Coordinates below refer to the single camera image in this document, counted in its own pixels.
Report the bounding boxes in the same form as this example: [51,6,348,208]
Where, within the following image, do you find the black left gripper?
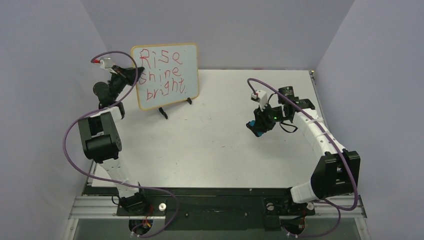
[108,65,145,101]

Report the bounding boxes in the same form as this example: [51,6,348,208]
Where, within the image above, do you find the yellow framed whiteboard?
[130,43,200,111]

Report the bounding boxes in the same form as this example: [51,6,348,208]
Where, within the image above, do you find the blue black whiteboard eraser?
[246,120,266,138]

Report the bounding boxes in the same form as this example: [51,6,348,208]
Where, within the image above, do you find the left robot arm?
[77,65,149,215]

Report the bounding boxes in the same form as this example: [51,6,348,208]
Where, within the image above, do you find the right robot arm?
[246,86,361,214]

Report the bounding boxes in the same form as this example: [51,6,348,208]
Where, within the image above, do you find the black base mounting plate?
[83,186,315,236]

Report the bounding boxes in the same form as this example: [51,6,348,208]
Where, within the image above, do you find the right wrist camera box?
[250,90,268,112]

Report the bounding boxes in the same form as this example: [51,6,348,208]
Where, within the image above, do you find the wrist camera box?
[250,90,268,112]
[91,57,114,73]

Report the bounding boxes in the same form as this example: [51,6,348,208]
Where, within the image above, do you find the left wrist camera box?
[91,57,114,73]

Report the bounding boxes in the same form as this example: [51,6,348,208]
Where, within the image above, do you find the black wire easel stand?
[158,97,193,120]

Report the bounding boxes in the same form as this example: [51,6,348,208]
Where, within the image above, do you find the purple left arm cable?
[62,50,180,239]

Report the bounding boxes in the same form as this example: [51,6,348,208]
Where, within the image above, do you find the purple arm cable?
[247,78,359,239]
[62,50,180,239]

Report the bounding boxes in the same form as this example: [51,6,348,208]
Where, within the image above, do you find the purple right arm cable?
[247,78,359,239]

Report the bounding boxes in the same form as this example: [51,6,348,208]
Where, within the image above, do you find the aluminium frame rail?
[68,195,367,220]

